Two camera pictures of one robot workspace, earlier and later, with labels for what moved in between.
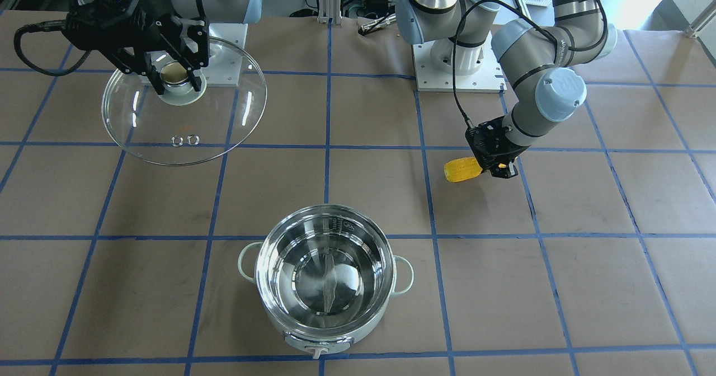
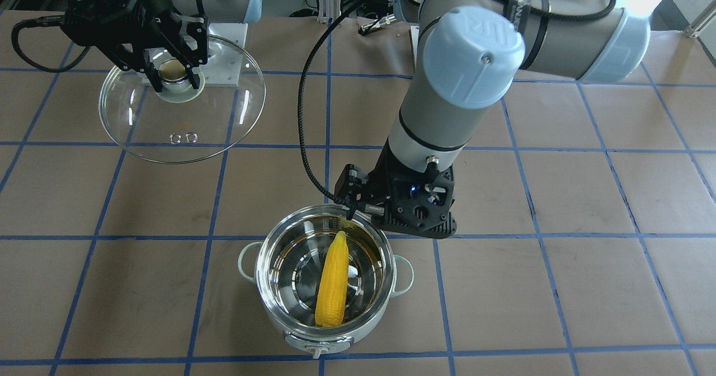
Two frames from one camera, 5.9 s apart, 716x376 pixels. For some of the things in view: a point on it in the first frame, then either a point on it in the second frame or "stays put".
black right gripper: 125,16 stays put
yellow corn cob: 462,169 → 332,291
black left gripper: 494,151 → 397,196
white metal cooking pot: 325,276 stays put
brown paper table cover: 598,259 stays put
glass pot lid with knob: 183,127 stays put
